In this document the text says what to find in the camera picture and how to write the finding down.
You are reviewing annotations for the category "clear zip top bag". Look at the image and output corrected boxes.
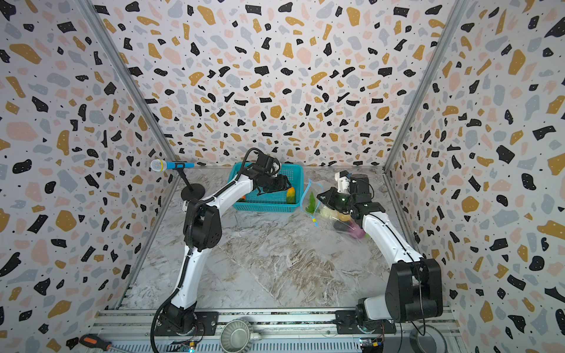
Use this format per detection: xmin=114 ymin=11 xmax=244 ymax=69
xmin=300 ymin=179 xmax=369 ymax=240

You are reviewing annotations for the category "purple toy onion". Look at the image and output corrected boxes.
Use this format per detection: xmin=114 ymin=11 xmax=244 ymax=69
xmin=349 ymin=223 xmax=366 ymax=239

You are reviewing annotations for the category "teal plastic basket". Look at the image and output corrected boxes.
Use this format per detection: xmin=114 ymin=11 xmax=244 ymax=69
xmin=233 ymin=164 xmax=304 ymax=213

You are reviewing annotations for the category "yellow green toy mango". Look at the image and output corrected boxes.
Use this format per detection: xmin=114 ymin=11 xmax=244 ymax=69
xmin=285 ymin=187 xmax=296 ymax=204

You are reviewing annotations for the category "green toy leaf vegetable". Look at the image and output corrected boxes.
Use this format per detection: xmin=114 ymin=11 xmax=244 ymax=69
xmin=305 ymin=192 xmax=318 ymax=215

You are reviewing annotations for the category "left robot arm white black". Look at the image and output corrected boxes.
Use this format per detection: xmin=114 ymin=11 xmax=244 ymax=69
xmin=151 ymin=148 xmax=291 ymax=335

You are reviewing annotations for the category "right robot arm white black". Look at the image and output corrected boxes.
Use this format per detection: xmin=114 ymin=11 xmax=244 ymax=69
xmin=317 ymin=171 xmax=444 ymax=330

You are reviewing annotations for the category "blue microphone on stand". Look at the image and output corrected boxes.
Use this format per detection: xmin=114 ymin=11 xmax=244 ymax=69
xmin=149 ymin=158 xmax=207 ymax=202

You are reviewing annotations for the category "grey tape roll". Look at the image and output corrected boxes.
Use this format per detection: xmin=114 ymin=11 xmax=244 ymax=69
xmin=409 ymin=325 xmax=448 ymax=353

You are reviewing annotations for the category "black corrugated cable hose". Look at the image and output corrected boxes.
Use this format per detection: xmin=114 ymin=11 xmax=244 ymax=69
xmin=149 ymin=147 xmax=266 ymax=353

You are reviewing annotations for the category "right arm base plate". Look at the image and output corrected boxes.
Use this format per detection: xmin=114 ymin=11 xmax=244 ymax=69
xmin=334 ymin=310 xmax=397 ymax=335

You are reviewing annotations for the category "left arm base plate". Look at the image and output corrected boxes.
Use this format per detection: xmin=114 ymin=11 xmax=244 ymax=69
xmin=153 ymin=311 xmax=219 ymax=337

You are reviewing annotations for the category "aluminium rail frame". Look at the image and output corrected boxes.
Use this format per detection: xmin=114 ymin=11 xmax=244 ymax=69
xmin=90 ymin=307 xmax=466 ymax=352

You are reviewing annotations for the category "orange handled screwdriver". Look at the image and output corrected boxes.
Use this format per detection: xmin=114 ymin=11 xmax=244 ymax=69
xmin=79 ymin=334 xmax=129 ymax=353

